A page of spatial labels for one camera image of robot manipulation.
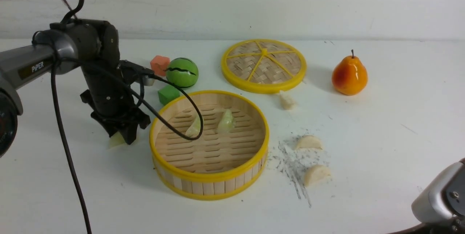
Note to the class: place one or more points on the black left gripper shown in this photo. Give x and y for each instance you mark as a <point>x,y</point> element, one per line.
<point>113,105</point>

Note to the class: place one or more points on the pale green dumpling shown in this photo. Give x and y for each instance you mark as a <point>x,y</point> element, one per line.
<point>226,123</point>
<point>116,140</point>

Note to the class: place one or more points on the white dumpling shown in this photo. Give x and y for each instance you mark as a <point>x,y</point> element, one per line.
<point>309,142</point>
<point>315,174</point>
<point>286,101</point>

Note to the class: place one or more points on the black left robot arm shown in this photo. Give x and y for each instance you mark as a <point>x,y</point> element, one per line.
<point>91,45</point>

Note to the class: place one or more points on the bamboo steamer tray yellow rim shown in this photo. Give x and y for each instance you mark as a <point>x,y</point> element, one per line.
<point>215,166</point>

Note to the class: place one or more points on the yellow bamboo steamer lid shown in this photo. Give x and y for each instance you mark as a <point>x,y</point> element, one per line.
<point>263,66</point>

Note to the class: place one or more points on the green foam cube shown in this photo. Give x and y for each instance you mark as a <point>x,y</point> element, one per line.
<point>167,94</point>

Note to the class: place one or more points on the orange foam cube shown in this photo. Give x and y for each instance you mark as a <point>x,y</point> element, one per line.
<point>159,64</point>

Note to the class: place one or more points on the green toy watermelon ball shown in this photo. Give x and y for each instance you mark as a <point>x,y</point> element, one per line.
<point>182,72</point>

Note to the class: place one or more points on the orange toy pear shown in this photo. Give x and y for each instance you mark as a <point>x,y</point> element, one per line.
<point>350,76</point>

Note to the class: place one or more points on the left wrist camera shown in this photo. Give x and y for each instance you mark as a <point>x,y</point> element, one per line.
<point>132,72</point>

